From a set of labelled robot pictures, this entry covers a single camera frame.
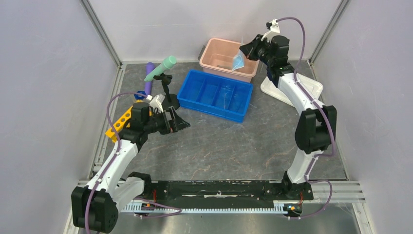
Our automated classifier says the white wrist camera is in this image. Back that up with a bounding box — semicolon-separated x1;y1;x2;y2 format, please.
146;94;165;114
261;19;280;42

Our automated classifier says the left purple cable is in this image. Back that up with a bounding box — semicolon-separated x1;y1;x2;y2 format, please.
84;92;183;234

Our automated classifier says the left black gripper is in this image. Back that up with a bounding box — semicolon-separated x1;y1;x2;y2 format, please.
144;106;190;135

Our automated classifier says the blue funnel with stem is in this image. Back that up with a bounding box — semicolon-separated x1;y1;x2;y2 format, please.
134;91;147;100

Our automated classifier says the purple foam cylinder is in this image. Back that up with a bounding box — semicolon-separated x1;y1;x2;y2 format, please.
144;62;156;96

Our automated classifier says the blue face mask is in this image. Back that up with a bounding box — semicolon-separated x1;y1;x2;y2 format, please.
231;50;245;71

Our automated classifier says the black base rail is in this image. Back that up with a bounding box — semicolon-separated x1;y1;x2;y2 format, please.
141;180;314;209

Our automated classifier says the pink plastic bin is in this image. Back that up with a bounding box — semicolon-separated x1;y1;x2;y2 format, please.
199;38;259;82

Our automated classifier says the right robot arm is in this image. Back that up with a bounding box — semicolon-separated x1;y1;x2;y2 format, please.
248;34;337;199

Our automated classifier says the white plastic lid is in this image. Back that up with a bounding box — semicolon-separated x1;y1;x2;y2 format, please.
260;73;323;111

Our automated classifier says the green foam cylinder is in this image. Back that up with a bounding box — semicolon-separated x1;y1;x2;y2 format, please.
144;56;177;82

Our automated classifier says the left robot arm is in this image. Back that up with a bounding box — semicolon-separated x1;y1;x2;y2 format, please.
71;56;190;234

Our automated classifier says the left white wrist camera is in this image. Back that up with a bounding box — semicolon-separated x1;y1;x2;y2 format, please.
146;94;165;114

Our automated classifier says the blue divided plastic tray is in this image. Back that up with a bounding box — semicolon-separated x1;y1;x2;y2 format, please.
177;70;253;123

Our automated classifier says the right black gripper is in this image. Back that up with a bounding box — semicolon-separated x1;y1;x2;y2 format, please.
239;34;273;67

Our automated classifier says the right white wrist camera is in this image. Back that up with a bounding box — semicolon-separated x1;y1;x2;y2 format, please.
261;19;280;42

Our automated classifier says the yellow test tube rack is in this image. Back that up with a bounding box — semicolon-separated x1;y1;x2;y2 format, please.
105;106;133;143

